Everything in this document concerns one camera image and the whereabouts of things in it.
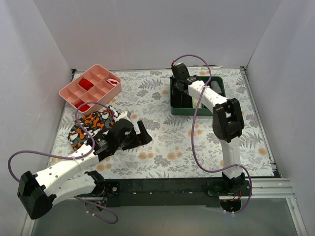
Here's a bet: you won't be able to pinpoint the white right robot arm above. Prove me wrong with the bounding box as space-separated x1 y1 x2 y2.
171 63 245 196

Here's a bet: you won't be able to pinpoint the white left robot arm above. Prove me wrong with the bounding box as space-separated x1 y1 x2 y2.
17 118 152 219

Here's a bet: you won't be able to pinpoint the orange camouflage patterned garment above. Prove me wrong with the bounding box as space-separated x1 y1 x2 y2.
67 105 120 151

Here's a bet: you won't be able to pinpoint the white patterned rolled socks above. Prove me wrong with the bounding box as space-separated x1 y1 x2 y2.
211 81 222 94

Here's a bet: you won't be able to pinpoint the green compartment tray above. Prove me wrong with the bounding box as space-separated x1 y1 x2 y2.
169 76 225 116

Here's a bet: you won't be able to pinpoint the floral fern table mat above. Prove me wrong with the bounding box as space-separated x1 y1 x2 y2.
46 68 274 180

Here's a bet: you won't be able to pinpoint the red rolled garment front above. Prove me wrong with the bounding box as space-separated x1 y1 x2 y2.
74 101 90 113

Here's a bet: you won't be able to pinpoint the red white rolled garment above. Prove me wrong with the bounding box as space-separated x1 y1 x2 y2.
106 78 119 87

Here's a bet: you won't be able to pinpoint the pink compartment tray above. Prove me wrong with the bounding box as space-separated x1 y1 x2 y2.
59 64 122 116

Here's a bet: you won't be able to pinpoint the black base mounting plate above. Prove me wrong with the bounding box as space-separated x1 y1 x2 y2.
76 178 253 212

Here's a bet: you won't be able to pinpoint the red rolled garment back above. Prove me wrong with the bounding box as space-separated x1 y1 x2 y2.
78 78 94 90

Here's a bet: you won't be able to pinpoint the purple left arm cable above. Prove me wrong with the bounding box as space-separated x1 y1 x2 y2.
7 102 119 224

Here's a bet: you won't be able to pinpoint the aluminium frame rail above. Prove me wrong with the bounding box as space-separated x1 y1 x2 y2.
18 172 307 236

